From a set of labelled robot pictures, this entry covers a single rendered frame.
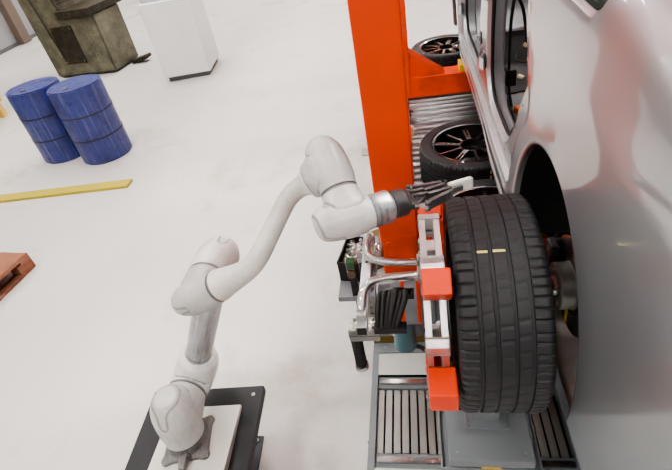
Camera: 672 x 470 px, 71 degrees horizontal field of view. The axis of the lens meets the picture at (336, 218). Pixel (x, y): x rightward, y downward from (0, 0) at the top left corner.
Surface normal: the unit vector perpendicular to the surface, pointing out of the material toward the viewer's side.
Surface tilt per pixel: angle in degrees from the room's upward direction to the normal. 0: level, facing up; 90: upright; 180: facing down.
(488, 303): 44
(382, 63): 90
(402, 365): 0
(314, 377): 0
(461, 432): 0
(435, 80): 90
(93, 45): 90
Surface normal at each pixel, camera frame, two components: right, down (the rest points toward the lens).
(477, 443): -0.16, -0.80
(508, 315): -0.18, -0.04
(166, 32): 0.03, 0.59
